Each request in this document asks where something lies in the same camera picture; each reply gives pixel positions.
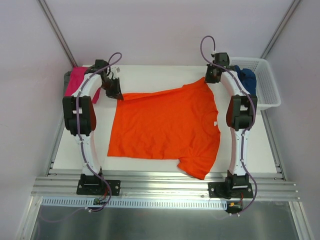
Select purple cable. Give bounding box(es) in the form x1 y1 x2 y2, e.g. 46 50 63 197
200 36 258 201
77 52 123 191

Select aluminium mounting rail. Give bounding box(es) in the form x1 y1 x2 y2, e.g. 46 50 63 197
31 169 302 202

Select orange t shirt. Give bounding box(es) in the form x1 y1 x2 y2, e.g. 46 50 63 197
107 78 221 180

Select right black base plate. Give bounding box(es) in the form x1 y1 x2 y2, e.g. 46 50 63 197
208 182 254 200

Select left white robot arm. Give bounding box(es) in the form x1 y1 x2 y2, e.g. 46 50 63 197
62 59 124 194

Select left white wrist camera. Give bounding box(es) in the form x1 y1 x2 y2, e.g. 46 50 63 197
111 66 121 76

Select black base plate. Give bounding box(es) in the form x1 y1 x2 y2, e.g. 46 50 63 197
208 182 254 200
76 178 121 196

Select pink folded t shirt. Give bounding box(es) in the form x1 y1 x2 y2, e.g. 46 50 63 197
64 66 88 97

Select grey folded t shirt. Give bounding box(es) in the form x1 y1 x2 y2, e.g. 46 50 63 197
63 71 71 89

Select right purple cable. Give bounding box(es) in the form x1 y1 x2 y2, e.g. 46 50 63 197
200 36 258 201

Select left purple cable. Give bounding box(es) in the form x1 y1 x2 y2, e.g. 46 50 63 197
77 52 123 191

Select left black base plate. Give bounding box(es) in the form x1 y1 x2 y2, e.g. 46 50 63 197
76 178 121 196

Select white plastic basket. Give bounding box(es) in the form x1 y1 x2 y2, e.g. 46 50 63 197
230 57 281 111

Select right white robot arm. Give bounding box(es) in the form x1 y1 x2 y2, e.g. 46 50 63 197
205 52 258 200

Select blue t shirt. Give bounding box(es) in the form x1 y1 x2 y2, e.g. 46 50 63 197
234 65 257 96

